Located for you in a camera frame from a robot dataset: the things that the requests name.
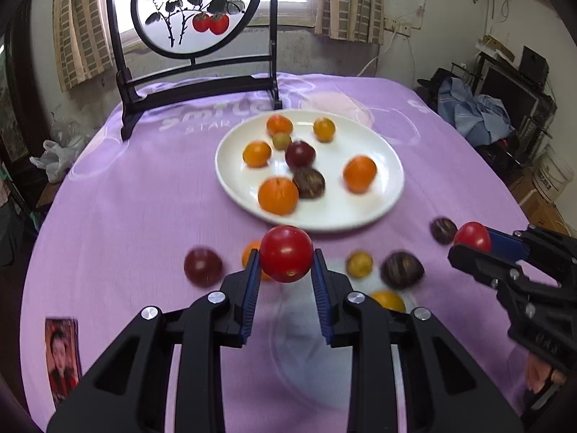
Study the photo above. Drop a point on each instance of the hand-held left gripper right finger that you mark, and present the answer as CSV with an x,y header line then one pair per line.
x,y
322,293

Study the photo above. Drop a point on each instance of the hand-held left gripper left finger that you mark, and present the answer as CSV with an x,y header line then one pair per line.
x,y
251,293

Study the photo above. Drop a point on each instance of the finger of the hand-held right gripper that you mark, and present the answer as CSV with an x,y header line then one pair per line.
x,y
507,244
473,259

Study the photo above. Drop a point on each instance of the red cherry tomato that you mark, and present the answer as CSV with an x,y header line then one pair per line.
x,y
286,254
471,236

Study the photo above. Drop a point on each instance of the white oval plate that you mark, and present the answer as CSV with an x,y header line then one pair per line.
x,y
351,207

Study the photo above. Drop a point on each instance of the large orange mandarin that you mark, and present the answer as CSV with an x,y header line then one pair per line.
x,y
278,195

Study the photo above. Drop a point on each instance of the brown water chestnut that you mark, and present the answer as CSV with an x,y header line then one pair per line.
x,y
443,230
310,183

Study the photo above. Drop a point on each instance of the small smooth orange fruit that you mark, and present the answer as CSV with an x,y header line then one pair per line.
x,y
324,129
257,154
249,252

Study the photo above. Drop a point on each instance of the dark red plum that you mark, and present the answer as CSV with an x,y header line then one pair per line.
x,y
300,154
203,266

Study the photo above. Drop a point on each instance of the small yellow-green fruit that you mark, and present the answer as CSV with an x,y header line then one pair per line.
x,y
281,140
359,264

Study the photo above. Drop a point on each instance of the person's right hand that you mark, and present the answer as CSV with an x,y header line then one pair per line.
x,y
538,370

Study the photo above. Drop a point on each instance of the cardboard box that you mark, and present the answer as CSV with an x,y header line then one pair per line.
x,y
538,203

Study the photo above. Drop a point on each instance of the green-orange mandarin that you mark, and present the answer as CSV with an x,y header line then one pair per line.
x,y
388,301

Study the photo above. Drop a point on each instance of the dark brown round fruit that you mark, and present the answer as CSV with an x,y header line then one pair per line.
x,y
402,270

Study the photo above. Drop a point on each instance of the white plastic bucket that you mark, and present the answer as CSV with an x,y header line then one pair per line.
x,y
550,176

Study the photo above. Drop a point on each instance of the blue cloth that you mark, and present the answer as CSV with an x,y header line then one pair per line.
x,y
478,112

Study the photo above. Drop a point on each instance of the black monitor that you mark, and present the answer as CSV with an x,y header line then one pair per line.
x,y
509,99

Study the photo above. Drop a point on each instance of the purple printed tablecloth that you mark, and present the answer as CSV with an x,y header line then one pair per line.
x,y
135,189

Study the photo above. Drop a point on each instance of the black hat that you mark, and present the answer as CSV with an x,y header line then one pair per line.
x,y
432,83

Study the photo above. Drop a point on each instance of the black speaker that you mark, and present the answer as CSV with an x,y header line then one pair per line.
x,y
534,64

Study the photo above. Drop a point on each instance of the smartphone with lit screen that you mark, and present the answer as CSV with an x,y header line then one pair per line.
x,y
62,361

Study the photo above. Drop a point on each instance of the white plastic bag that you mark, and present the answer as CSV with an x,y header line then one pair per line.
x,y
56,158

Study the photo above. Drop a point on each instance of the beige brick-pattern curtain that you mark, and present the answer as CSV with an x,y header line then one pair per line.
x,y
81,31
349,4

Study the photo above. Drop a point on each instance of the round painted screen black stand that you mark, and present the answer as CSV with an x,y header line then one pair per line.
x,y
194,9

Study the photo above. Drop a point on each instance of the dark wooden cabinet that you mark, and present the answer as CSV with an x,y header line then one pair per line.
x,y
13,99

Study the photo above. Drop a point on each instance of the wall power socket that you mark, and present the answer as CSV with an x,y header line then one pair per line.
x,y
399,28

